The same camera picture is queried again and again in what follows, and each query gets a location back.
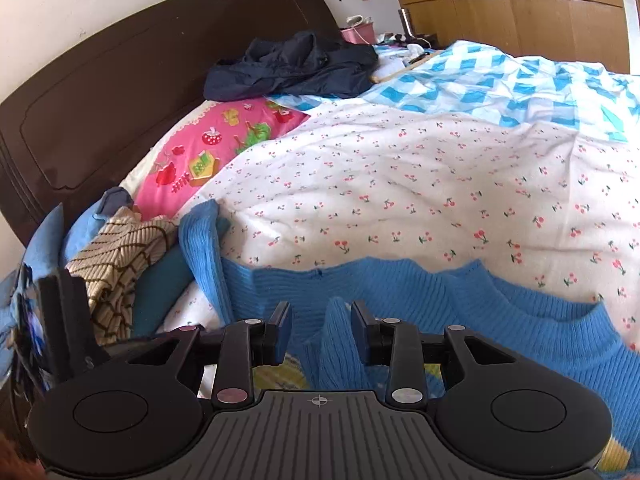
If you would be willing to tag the white cherry print blanket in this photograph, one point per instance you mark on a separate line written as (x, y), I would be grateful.
(400, 185)

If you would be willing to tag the dark navy jacket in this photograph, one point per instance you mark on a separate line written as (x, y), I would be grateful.
(290, 70)

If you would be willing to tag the pink printed pillow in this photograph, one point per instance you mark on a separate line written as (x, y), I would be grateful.
(210, 150)

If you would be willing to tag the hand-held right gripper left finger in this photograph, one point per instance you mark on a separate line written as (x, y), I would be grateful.
(284, 332)

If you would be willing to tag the blue knit sweater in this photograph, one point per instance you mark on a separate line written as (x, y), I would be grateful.
(500, 320)

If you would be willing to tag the blue white checkered quilt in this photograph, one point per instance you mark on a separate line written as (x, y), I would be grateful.
(475, 75)

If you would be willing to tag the beige striped knit garment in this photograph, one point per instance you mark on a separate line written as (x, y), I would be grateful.
(120, 255)

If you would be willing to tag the light blue garment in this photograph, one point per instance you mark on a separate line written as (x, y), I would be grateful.
(80, 230)

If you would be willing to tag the grey blue garment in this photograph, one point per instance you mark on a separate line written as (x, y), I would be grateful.
(115, 200)

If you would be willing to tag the wooden stick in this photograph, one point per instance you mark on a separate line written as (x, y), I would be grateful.
(400, 66)

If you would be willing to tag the teal garment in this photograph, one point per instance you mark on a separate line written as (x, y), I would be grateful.
(160, 285)

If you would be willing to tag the wooden wardrobe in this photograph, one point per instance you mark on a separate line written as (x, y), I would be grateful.
(525, 0)

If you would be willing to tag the metal thermos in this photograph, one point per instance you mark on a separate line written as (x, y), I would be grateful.
(406, 22)

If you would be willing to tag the pink basket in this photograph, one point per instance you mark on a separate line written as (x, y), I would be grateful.
(360, 35)

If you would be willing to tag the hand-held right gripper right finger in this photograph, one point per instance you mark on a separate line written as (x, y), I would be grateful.
(358, 327)

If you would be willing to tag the dark brown wooden headboard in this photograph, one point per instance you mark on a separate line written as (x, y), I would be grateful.
(100, 85)

